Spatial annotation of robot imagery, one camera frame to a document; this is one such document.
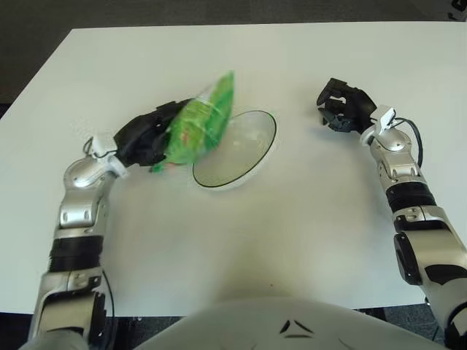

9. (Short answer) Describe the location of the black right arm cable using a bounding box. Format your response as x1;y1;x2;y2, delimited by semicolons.
395;117;424;168

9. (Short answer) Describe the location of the black table leg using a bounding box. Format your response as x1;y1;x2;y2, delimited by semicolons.
120;316;147;350

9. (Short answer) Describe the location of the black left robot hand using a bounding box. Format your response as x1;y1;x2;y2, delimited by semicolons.
90;98;193;179

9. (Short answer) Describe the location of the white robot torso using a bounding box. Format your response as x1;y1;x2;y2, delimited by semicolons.
140;297;448;350

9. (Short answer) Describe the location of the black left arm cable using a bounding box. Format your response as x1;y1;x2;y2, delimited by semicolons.
82;137;118;329

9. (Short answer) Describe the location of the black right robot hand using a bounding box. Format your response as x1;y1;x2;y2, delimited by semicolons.
316;77;397;145

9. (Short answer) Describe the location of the green snack bag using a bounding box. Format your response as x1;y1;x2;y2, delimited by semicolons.
151;70;236;174

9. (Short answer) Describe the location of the small black background object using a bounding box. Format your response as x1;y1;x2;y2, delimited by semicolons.
447;0;467;20

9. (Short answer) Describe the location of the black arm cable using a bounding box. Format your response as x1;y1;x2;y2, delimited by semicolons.
395;117;424;168
82;137;118;329

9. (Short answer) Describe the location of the white plate with black rim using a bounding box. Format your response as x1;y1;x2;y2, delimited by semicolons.
192;110;277;192

